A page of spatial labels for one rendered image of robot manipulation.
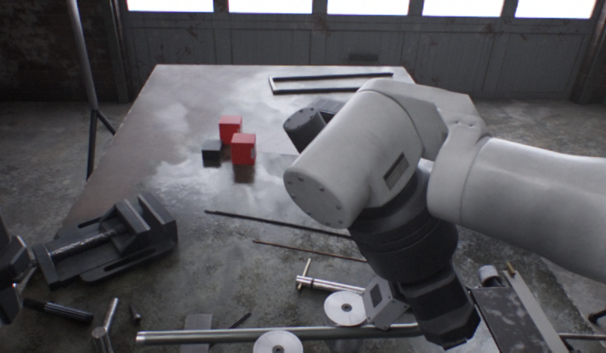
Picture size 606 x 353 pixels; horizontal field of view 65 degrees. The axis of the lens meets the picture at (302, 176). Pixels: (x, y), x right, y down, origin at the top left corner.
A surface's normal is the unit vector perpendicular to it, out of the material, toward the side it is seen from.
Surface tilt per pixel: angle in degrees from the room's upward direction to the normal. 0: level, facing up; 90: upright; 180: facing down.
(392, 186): 70
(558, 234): 87
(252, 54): 90
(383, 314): 90
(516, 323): 0
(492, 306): 0
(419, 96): 22
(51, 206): 0
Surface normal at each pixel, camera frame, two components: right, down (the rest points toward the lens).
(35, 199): 0.03, -0.85
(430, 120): -0.59, 0.68
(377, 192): 0.65, 0.09
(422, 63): 0.07, 0.53
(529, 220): -0.66, 0.31
